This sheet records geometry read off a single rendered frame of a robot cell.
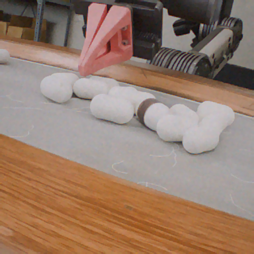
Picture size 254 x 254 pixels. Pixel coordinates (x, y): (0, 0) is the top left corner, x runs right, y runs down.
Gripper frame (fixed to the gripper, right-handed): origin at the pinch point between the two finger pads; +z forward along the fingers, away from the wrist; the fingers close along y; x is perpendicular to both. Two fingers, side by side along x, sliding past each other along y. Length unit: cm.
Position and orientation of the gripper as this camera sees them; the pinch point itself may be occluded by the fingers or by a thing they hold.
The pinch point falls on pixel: (85, 66)
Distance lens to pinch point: 30.1
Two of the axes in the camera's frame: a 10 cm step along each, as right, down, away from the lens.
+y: 9.2, 2.8, -2.7
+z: -3.9, 7.5, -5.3
